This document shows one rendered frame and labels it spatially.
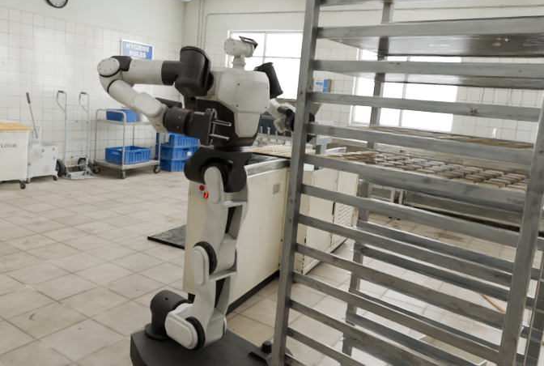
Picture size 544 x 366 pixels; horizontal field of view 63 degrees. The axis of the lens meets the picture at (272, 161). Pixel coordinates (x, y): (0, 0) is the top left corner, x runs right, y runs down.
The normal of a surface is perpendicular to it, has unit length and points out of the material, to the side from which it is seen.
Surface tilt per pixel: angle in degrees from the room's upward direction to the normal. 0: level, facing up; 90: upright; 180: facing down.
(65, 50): 90
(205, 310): 90
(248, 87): 90
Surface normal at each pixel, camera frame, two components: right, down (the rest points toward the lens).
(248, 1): -0.53, 0.07
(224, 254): 0.76, 0.19
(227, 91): 0.10, 0.06
